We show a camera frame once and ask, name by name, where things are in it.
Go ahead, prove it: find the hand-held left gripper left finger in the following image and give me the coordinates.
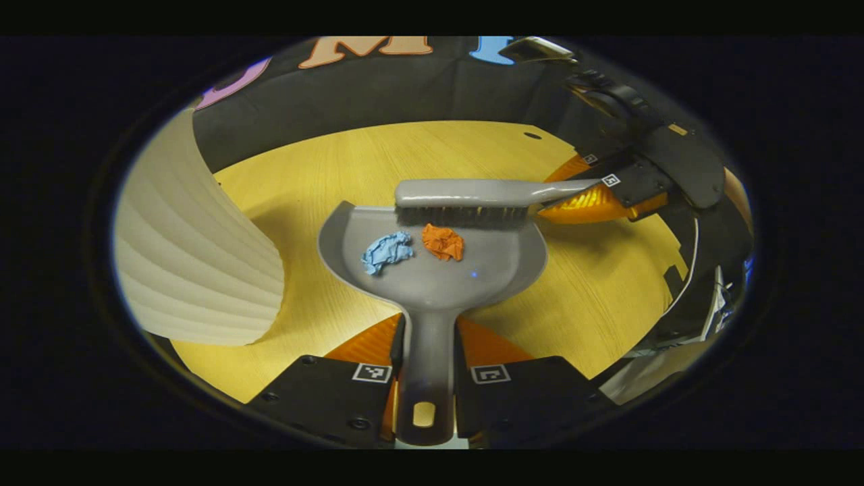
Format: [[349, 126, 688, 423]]
[[246, 312, 407, 448]]

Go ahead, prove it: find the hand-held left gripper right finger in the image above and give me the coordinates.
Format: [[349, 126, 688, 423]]
[[454, 316, 618, 449]]

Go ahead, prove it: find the small grey broom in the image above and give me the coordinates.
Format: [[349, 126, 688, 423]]
[[394, 178, 601, 229]]

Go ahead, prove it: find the orange paper trash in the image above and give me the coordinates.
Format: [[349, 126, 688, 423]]
[[422, 223, 465, 262]]

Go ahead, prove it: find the grey plastic dustpan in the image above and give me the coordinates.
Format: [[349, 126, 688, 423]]
[[317, 200, 549, 446]]

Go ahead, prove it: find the blue paper trash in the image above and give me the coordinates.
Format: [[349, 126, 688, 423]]
[[361, 232, 414, 275]]

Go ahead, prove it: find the white ribbed garbage bin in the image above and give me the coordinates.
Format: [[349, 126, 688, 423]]
[[113, 108, 286, 347]]

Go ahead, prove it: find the wooden desktop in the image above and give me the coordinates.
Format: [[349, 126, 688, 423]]
[[169, 120, 689, 406]]

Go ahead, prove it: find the black backdrop cloth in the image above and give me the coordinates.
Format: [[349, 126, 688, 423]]
[[192, 37, 716, 176]]

